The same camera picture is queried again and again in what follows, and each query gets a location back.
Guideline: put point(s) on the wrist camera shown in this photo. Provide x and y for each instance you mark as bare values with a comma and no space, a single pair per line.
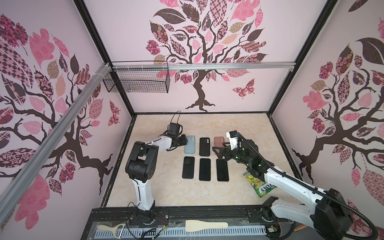
174,129
233,139

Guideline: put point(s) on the aluminium rail back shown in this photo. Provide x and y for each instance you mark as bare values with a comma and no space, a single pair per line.
222,66

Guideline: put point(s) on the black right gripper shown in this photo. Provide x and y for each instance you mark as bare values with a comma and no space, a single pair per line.
227,149

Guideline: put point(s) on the black vertical frame post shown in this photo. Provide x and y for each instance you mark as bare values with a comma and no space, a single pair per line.
90,25

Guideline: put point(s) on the purple smartphone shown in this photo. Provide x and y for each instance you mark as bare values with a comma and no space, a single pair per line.
188,168
222,170

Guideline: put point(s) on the white slotted cable duct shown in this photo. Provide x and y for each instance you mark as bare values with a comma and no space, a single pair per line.
179,232

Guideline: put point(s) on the brown wooden utensil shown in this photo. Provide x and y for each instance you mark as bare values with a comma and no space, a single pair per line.
300,227

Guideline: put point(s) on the beige wooden spatula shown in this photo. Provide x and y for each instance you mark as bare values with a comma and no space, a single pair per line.
196,225

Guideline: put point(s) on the pink phone case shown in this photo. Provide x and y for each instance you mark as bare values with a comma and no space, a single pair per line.
219,142

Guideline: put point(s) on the aluminium rail left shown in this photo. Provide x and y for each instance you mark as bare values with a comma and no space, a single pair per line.
23,180

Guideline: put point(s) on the aluminium rail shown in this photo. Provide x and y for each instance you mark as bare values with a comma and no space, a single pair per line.
23,180
222,66

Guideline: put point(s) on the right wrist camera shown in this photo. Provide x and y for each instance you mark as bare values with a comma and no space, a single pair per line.
233,139

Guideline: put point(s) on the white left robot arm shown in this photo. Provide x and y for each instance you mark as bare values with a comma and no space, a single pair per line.
142,163

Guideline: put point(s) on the black wire basket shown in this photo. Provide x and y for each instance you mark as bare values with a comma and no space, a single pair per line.
138,77

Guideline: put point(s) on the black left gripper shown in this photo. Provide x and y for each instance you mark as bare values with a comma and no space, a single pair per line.
183,141

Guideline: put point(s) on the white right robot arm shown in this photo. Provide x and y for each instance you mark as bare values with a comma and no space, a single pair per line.
323,210

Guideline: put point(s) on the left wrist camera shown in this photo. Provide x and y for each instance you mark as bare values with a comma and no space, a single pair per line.
174,129

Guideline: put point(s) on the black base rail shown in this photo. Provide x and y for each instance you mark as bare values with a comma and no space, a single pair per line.
168,217

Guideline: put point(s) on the green candy bag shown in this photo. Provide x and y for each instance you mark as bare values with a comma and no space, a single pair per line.
261,188

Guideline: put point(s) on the black phone case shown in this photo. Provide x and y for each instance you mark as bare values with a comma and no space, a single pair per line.
205,147

